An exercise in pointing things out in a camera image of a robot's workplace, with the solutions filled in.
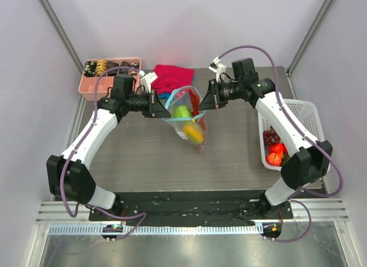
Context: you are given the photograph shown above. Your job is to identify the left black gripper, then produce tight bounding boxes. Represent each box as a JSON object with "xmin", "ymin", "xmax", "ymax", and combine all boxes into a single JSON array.
[{"xmin": 126, "ymin": 89, "xmax": 171, "ymax": 118}]

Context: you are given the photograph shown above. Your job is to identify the green toy lime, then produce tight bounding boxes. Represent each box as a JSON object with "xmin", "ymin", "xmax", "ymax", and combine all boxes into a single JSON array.
[{"xmin": 174, "ymin": 105, "xmax": 193, "ymax": 118}]

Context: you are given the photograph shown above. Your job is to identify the clear zip top bag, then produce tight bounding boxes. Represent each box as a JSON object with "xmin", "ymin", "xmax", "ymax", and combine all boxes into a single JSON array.
[{"xmin": 164, "ymin": 86, "xmax": 205, "ymax": 150}]

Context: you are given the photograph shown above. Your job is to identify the yellow orange toy mango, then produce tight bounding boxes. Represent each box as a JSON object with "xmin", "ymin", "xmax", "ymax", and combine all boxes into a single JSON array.
[{"xmin": 183, "ymin": 123, "xmax": 204, "ymax": 144}]

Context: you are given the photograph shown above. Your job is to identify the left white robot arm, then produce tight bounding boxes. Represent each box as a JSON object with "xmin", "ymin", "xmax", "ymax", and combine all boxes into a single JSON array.
[{"xmin": 46, "ymin": 74, "xmax": 171, "ymax": 220}]

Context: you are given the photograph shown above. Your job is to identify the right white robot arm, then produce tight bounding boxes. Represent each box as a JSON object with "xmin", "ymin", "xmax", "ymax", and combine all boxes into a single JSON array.
[{"xmin": 198, "ymin": 57, "xmax": 333, "ymax": 218}]

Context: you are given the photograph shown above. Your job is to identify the blue folded cloth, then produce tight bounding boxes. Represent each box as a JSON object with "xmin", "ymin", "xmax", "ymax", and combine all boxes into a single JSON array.
[{"xmin": 157, "ymin": 91, "xmax": 171, "ymax": 100}]

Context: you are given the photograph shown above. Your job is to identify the red folded cloth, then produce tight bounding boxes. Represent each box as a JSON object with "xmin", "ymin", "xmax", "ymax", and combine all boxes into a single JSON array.
[{"xmin": 151, "ymin": 64, "xmax": 194, "ymax": 94}]

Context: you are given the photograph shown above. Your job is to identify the black dotted sock roll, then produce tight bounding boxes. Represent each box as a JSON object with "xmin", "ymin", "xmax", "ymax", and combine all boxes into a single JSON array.
[{"xmin": 130, "ymin": 62, "xmax": 140, "ymax": 76}]

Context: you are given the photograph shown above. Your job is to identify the black patterned sock roll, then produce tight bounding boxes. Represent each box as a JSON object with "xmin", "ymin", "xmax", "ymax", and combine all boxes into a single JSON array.
[{"xmin": 120, "ymin": 61, "xmax": 131, "ymax": 67}]

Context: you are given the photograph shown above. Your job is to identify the dark brown sock roll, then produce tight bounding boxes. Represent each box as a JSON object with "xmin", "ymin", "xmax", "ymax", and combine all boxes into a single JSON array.
[{"xmin": 107, "ymin": 61, "xmax": 119, "ymax": 73}]

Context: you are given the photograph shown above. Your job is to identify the purple toy grapes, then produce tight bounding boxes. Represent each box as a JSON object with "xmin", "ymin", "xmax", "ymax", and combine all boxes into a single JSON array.
[{"xmin": 263, "ymin": 127, "xmax": 281, "ymax": 145}]

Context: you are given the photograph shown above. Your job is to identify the yellow striped sock roll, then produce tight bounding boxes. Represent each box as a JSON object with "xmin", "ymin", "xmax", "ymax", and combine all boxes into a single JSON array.
[{"xmin": 95, "ymin": 59, "xmax": 108, "ymax": 77}]

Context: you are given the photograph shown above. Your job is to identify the pink compartment tray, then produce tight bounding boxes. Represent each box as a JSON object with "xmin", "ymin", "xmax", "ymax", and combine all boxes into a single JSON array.
[{"xmin": 79, "ymin": 57, "xmax": 142, "ymax": 101}]

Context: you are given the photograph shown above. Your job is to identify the black floral sock roll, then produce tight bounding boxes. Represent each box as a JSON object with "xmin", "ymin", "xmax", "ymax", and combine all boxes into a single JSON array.
[{"xmin": 83, "ymin": 60, "xmax": 97, "ymax": 78}]

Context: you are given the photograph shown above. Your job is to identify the red toy apple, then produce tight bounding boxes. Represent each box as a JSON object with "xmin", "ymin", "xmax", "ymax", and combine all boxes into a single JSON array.
[
  {"xmin": 266, "ymin": 152, "xmax": 282, "ymax": 167},
  {"xmin": 282, "ymin": 144, "xmax": 288, "ymax": 154}
]

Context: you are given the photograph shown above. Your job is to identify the green toy avocado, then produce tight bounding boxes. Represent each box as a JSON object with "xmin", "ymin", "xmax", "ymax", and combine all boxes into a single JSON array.
[{"xmin": 281, "ymin": 154, "xmax": 290, "ymax": 167}]

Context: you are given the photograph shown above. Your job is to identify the white plastic basket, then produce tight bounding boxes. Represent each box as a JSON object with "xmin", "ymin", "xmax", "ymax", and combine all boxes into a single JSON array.
[{"xmin": 257, "ymin": 99, "xmax": 325, "ymax": 171}]

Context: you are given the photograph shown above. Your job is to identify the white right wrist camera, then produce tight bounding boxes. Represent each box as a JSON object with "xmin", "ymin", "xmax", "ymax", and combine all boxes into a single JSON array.
[{"xmin": 208, "ymin": 57, "xmax": 226, "ymax": 82}]

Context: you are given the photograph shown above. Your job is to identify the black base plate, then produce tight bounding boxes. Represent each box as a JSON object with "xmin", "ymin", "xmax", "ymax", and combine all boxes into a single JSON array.
[{"xmin": 88, "ymin": 191, "xmax": 294, "ymax": 226}]

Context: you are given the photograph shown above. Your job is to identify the perforated cable duct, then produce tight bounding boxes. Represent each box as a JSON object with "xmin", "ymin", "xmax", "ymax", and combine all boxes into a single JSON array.
[{"xmin": 48, "ymin": 223, "xmax": 263, "ymax": 237}]

